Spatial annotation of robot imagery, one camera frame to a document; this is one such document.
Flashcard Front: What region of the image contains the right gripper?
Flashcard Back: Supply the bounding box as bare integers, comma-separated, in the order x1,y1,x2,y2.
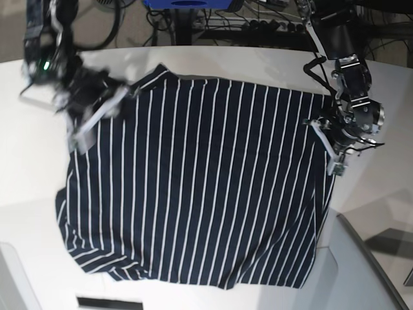
63,67,112,116

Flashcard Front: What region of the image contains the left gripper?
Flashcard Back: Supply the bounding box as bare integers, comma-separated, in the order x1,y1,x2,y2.
327,125,360,154

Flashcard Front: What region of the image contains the navy white striped t-shirt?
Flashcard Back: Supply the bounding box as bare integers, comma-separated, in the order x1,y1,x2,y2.
55,65,335,289

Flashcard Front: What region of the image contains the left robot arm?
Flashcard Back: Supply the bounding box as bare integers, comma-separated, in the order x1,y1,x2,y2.
296,1,385,154

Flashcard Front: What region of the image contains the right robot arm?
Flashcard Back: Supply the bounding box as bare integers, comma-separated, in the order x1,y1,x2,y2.
22,1,121,116

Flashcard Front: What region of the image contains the blue plastic bin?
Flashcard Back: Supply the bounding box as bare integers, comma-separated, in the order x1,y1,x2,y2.
143,0,232,10

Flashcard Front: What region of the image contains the white power strip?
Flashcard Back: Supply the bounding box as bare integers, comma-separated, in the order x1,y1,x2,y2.
206,17,305,33

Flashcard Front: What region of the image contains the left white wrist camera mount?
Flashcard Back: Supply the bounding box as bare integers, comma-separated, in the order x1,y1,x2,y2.
301,118,387,178

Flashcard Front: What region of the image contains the grey metal edge rail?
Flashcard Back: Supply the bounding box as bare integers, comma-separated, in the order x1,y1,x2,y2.
337,214,408,309

